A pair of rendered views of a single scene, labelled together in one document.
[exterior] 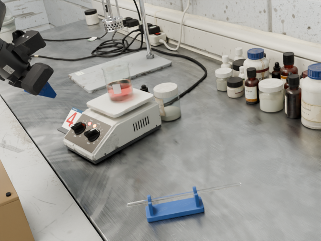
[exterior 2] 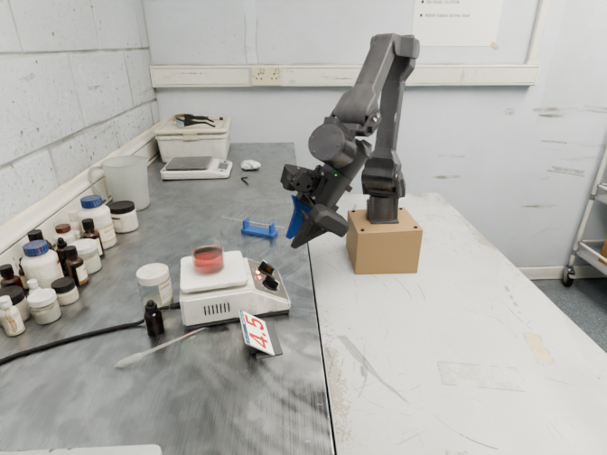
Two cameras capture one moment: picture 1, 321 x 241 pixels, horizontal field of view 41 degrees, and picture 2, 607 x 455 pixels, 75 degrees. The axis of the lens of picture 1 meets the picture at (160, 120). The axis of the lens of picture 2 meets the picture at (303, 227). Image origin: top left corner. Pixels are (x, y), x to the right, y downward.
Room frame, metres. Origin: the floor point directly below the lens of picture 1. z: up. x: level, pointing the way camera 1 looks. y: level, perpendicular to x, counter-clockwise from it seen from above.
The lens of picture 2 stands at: (1.45, 0.50, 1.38)
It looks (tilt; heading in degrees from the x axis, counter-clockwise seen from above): 25 degrees down; 203
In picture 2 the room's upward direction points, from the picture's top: straight up
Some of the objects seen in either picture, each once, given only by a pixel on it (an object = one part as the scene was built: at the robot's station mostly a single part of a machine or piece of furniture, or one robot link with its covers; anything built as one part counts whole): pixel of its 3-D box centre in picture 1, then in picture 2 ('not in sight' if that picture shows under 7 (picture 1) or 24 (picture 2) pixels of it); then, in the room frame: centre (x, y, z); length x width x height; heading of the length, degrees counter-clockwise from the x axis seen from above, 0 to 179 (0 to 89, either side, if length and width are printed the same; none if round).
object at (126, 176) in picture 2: not in sight; (123, 184); (0.60, -0.48, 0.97); 0.18 x 0.13 x 0.15; 144
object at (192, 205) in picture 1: (173, 203); (258, 227); (0.60, 0.00, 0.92); 0.10 x 0.03 x 0.04; 92
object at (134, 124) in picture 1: (114, 121); (228, 287); (0.91, 0.11, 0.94); 0.22 x 0.13 x 0.08; 128
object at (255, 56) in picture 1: (256, 71); (42, 269); (1.02, -0.26, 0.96); 0.06 x 0.06 x 0.11
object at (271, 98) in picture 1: (271, 95); (85, 256); (0.92, -0.27, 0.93); 0.06 x 0.06 x 0.07
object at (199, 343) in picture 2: not in sight; (196, 340); (1.04, 0.12, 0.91); 0.06 x 0.06 x 0.02
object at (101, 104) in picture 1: (120, 100); (213, 270); (0.92, 0.09, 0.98); 0.12 x 0.12 x 0.01; 38
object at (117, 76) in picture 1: (117, 82); (207, 251); (0.93, 0.08, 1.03); 0.07 x 0.06 x 0.08; 34
